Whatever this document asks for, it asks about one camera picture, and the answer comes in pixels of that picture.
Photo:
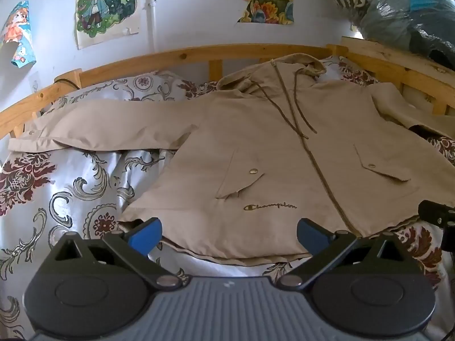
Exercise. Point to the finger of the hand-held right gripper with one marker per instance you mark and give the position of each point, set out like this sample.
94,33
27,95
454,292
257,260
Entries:
435,213

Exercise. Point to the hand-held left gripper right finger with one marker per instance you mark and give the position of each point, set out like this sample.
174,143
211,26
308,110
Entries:
312,235

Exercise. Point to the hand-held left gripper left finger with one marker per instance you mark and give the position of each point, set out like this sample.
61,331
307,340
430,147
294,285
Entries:
146,235

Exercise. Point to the beige hooded jacket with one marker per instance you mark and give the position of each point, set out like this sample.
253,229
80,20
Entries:
270,142

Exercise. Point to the plastic bag of clothes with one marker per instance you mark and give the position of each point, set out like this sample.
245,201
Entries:
401,10

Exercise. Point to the floral bedspread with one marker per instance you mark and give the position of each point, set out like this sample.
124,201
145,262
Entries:
71,191

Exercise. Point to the floral pillow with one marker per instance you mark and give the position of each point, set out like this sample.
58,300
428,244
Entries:
121,88

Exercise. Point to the wooden bed frame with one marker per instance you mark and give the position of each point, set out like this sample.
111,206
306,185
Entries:
185,55

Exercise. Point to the white wall conduit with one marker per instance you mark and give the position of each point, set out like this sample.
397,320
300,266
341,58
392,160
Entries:
153,10

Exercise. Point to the blond cartoon figure wall poster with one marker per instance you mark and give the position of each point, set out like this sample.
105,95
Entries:
103,7

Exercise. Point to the orange-haired cartoon figure wall poster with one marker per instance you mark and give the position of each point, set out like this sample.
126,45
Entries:
19,35

